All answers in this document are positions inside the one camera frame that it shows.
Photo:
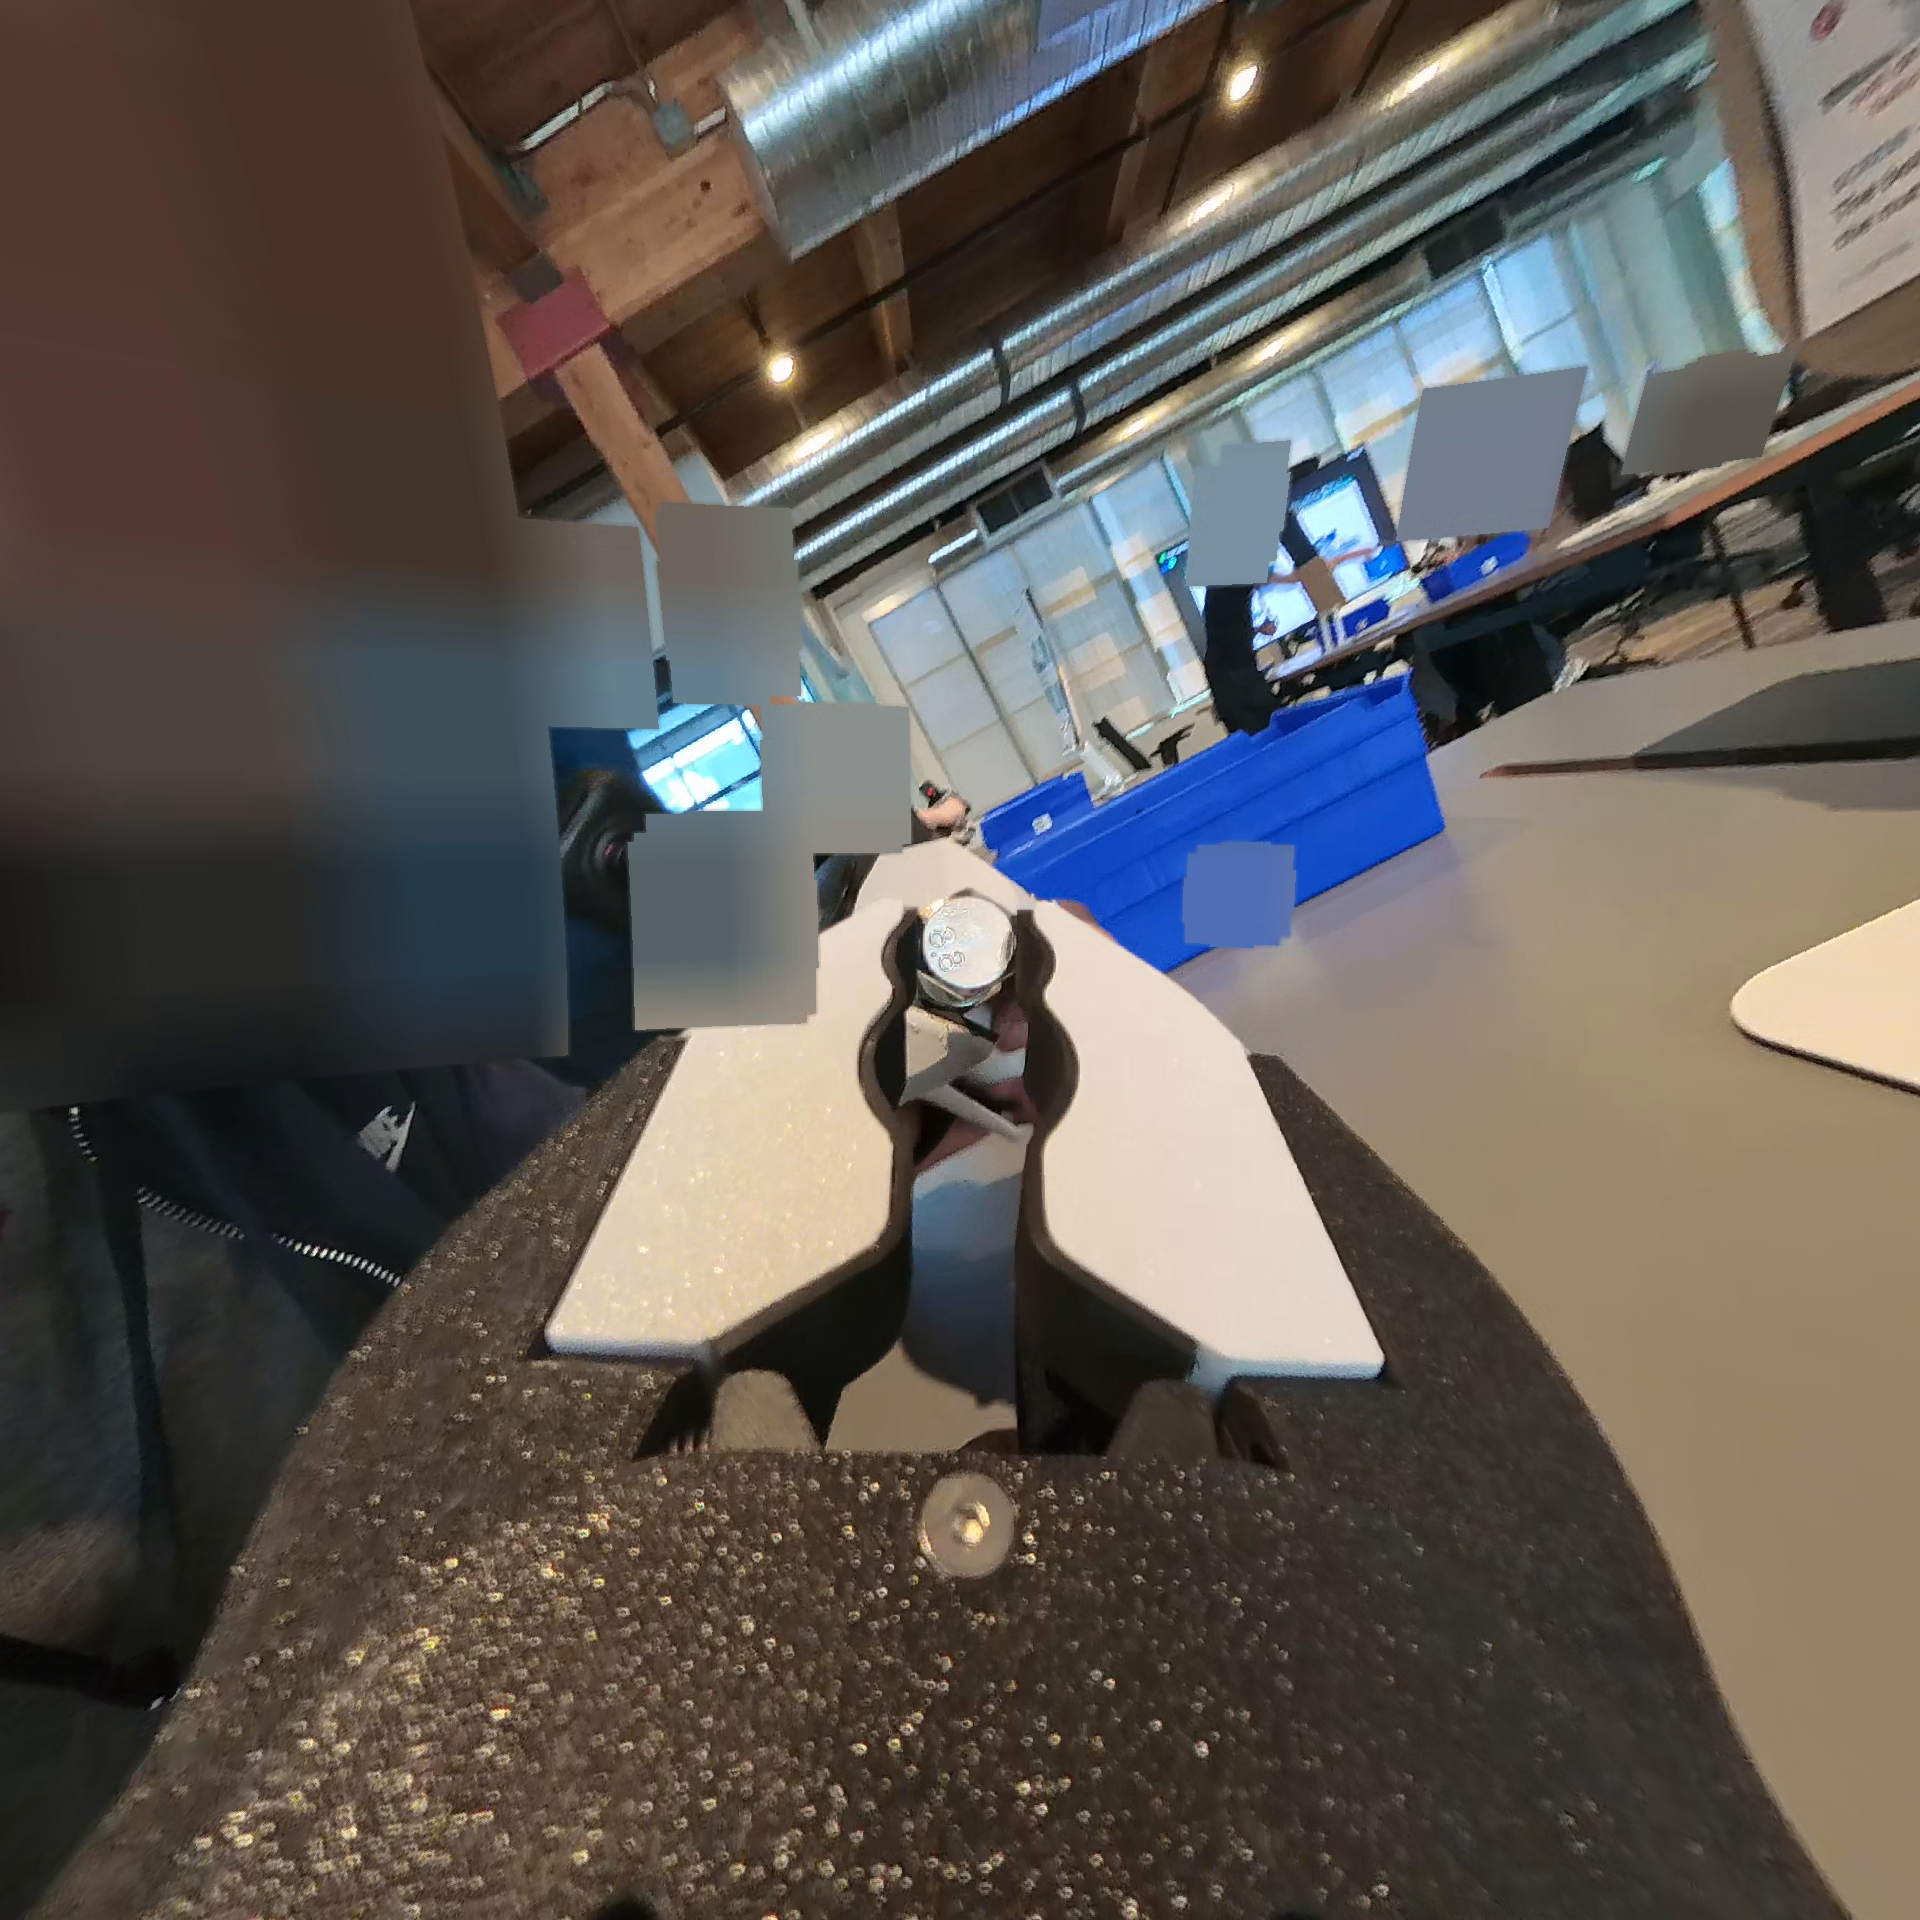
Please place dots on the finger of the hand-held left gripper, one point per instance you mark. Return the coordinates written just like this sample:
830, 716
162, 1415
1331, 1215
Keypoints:
944, 874
944, 1065

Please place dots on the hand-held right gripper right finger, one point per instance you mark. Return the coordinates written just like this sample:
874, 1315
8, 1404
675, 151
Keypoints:
1184, 1170

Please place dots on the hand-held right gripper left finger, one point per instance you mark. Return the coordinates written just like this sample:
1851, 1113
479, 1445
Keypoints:
735, 1201

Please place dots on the metal hex bolt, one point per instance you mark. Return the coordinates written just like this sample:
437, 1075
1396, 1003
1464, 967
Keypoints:
968, 944

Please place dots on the small blue plastic bin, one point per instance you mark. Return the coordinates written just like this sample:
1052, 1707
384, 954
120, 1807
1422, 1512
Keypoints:
1036, 810

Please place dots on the large blue plastic bin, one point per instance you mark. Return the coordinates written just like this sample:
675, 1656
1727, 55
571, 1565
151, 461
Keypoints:
1319, 795

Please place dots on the person's dark jacket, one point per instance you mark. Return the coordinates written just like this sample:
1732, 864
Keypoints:
300, 1184

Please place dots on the large display screen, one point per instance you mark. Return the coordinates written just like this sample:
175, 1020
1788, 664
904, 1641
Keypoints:
1335, 516

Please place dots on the white stand base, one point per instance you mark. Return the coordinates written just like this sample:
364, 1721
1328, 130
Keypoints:
1845, 997

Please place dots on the brown top office desk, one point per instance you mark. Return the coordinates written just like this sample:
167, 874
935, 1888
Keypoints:
1682, 516

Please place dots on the wooden sign board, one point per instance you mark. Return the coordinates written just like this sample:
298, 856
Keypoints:
1740, 148

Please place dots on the printed instruction sheet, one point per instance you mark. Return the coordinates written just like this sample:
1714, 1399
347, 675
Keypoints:
1845, 165

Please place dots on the long spiral air duct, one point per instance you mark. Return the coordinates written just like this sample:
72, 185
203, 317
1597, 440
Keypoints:
1200, 299
1080, 404

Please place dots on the wide spiral air duct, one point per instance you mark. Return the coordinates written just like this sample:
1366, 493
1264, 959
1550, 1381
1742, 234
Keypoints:
901, 119

